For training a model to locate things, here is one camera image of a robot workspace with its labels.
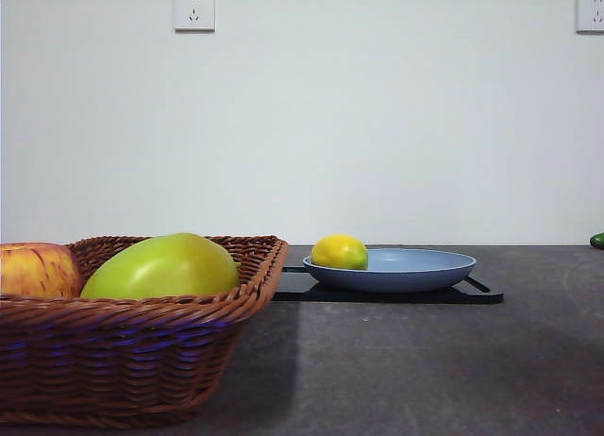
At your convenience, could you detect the light blue round plate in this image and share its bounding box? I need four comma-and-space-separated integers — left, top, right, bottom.
302, 247, 478, 294

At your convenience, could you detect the brown wicker basket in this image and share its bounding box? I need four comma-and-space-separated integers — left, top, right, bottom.
0, 235, 290, 428

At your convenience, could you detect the red yellow apple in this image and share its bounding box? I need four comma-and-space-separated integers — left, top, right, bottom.
0, 241, 85, 300

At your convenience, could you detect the green yellow mango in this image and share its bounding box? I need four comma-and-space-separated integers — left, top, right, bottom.
78, 232, 242, 301

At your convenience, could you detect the dark rectangular tray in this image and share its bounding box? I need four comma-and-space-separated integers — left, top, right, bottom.
271, 265, 505, 307

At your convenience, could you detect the white wall socket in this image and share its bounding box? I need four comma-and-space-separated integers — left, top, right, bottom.
575, 0, 604, 36
173, 0, 216, 33

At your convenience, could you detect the yellow lemon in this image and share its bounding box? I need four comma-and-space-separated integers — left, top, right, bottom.
310, 233, 370, 272

